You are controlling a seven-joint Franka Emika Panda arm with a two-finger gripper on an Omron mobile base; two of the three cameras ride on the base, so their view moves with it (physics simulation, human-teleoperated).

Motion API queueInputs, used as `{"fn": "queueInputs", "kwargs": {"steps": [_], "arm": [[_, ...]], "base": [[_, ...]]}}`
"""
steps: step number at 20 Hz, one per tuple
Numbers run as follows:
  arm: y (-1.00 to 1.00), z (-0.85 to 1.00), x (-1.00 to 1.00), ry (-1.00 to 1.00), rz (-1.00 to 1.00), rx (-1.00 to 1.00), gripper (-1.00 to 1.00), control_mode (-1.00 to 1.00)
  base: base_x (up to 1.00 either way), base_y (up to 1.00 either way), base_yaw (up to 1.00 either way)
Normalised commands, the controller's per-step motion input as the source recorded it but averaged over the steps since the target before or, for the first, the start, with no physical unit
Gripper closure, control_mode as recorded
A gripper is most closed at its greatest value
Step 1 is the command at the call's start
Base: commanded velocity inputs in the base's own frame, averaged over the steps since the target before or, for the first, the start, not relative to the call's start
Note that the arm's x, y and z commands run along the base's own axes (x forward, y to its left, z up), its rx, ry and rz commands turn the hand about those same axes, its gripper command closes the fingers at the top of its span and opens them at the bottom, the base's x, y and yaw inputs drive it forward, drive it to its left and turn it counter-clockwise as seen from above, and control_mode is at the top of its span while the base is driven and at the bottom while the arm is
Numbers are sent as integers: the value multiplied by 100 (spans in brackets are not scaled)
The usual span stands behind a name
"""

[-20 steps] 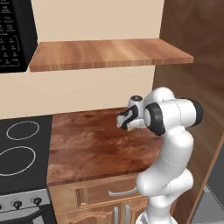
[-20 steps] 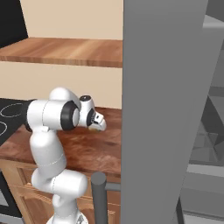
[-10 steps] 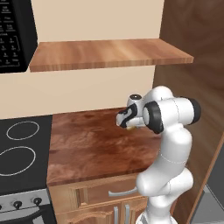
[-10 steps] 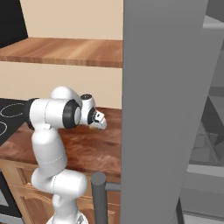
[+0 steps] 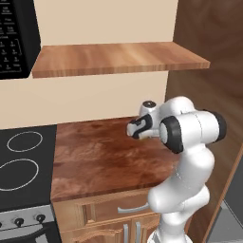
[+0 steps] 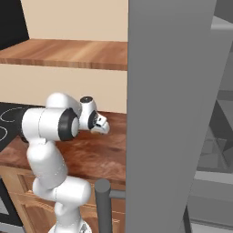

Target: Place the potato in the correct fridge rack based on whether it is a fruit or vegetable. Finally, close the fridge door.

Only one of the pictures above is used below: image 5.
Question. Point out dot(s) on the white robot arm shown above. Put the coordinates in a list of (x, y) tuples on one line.
[(190, 164)]

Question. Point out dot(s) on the wooden cupboard door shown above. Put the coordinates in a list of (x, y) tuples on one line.
[(148, 229), (95, 235)]

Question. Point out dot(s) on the wooden fridge housing panel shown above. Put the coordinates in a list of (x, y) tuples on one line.
[(209, 38)]

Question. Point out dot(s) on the grey fridge door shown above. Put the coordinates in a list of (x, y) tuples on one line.
[(229, 218)]

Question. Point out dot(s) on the wooden drawer front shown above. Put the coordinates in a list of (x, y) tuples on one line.
[(104, 209)]

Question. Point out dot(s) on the black hob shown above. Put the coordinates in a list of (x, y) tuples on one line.
[(28, 171)]

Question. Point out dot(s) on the black oven knob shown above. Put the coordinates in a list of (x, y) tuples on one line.
[(19, 221), (40, 217)]

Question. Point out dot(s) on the black microwave oven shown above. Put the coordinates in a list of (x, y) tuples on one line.
[(14, 34)]

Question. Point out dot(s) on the grey oven front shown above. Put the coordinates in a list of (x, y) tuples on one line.
[(28, 229)]

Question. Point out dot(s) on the wooden wall shelf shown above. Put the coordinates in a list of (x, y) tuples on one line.
[(117, 58)]

